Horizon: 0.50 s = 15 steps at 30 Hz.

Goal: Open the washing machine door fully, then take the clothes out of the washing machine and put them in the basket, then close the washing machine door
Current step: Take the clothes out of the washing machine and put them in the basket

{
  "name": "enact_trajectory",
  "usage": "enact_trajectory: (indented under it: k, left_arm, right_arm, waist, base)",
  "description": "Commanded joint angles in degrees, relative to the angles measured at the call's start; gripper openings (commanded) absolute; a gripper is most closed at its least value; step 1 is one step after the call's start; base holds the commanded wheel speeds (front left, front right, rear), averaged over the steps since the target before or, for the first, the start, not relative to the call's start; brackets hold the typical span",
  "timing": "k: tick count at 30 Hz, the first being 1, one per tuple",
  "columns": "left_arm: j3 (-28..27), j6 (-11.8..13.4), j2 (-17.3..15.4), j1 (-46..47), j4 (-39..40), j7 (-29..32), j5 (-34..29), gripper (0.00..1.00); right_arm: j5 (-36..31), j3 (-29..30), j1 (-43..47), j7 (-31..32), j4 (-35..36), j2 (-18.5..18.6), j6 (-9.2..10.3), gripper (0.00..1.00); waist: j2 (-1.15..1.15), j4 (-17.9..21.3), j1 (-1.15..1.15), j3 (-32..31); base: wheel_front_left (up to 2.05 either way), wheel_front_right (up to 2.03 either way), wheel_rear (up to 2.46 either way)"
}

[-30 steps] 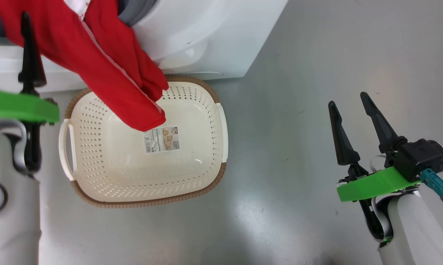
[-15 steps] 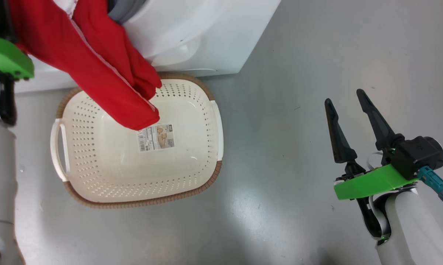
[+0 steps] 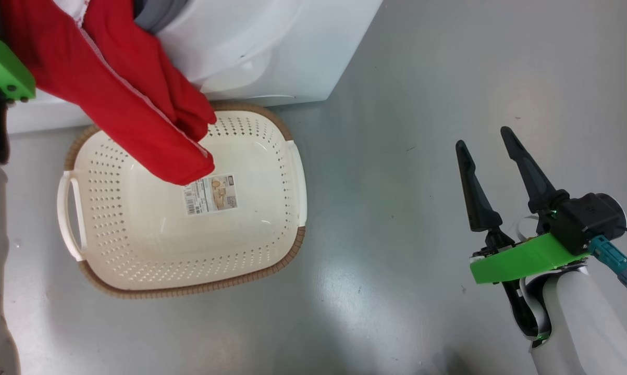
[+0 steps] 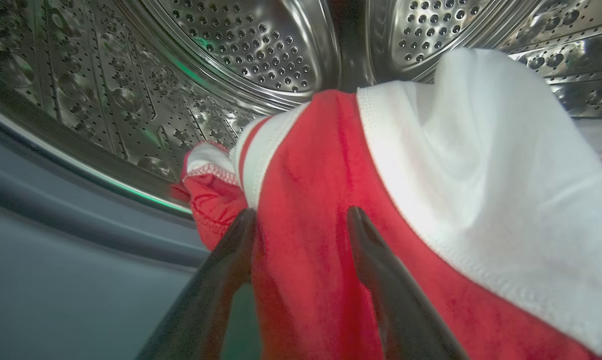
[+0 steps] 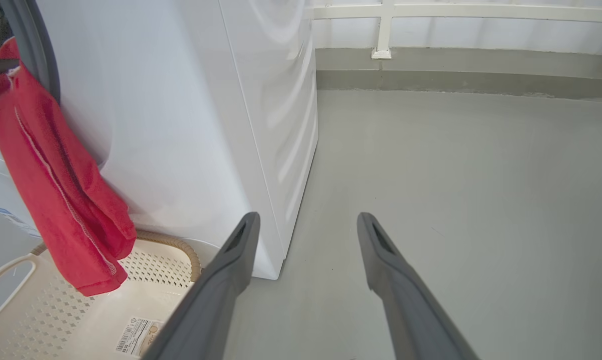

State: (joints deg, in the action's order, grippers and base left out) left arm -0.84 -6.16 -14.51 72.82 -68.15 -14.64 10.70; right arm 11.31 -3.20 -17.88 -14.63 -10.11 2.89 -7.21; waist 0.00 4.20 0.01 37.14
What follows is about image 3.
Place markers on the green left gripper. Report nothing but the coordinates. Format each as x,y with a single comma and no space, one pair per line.
3,70

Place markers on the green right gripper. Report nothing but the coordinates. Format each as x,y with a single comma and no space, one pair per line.
521,260

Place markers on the red garment with white trim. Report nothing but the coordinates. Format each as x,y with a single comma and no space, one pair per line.
110,104

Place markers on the grey rubber door gasket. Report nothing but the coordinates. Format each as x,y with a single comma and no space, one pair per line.
159,13

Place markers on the cream perforated laundry basket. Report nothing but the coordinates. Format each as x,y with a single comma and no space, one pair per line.
151,245

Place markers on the paper label in basket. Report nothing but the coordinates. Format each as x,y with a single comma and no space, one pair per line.
210,194

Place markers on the white front-loading washing machine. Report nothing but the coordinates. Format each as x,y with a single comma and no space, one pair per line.
292,52

